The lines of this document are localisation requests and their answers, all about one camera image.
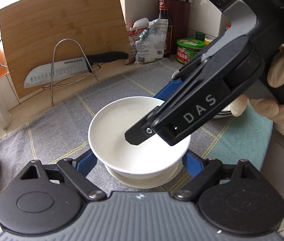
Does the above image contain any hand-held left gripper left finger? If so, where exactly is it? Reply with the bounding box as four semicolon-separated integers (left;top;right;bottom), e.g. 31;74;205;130
20;150;107;202

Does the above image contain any dark red knife block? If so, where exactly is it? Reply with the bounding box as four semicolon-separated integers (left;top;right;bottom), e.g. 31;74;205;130
167;0;191;53

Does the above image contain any black handled kitchen knife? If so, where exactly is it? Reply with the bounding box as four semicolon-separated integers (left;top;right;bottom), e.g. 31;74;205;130
24;52;129;89

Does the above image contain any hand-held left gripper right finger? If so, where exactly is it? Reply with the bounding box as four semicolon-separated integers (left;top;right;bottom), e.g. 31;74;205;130
173;150;260;202

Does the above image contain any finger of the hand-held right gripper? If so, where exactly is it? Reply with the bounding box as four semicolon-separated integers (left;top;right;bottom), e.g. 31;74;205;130
125;100;172;145
154;58;207;101

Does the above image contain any red white printed bag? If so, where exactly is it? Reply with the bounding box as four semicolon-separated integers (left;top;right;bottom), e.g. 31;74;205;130
125;17;150;57

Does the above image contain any plain white bowl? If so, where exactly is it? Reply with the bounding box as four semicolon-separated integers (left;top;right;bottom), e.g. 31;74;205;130
88;96;191;177

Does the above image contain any grey and teal towel mat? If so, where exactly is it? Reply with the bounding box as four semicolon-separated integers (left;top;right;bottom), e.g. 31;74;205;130
0;58;274;241

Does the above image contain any white blue printed bag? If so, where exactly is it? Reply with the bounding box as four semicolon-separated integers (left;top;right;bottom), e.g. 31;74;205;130
134;20;170;64

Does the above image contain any metal wire knife rack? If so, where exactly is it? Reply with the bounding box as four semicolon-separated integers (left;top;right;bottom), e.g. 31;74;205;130
43;38;102;106

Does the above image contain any bamboo cutting board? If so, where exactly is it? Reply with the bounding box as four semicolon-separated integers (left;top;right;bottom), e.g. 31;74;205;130
0;0;132;99

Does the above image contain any green lid sauce jar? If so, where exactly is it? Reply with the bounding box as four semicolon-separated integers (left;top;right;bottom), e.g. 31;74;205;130
176;38;205;64

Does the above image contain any dark soy sauce bottle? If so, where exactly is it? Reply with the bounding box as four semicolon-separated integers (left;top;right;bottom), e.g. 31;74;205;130
158;0;173;58

